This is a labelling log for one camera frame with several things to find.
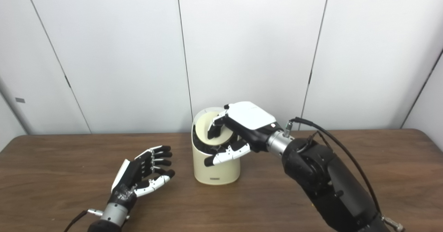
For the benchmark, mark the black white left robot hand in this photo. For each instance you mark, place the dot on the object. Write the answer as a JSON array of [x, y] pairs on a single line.
[[129, 176]]

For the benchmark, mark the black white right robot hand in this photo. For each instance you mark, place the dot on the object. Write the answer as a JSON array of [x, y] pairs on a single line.
[[249, 118]]

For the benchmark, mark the cream-colored lidded bin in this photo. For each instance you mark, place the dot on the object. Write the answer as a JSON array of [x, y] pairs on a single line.
[[214, 171]]

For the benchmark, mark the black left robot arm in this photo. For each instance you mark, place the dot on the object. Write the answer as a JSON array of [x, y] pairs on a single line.
[[110, 218]]

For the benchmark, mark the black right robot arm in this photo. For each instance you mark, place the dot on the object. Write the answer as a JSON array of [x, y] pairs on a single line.
[[328, 187]]

